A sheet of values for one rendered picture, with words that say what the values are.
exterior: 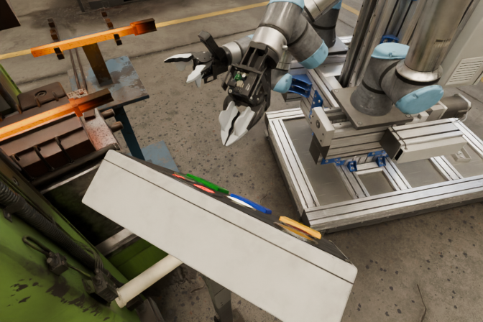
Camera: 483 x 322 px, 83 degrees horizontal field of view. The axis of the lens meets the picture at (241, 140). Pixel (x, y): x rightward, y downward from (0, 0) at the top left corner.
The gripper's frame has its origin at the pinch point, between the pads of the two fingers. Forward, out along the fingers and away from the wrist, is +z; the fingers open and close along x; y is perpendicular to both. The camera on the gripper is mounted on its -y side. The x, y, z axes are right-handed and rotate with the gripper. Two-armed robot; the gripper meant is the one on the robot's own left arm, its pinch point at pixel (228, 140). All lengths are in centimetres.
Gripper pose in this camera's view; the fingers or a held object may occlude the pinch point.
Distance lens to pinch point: 58.2
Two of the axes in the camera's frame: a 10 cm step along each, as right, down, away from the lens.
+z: -4.0, 9.0, -1.5
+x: 8.8, 3.4, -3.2
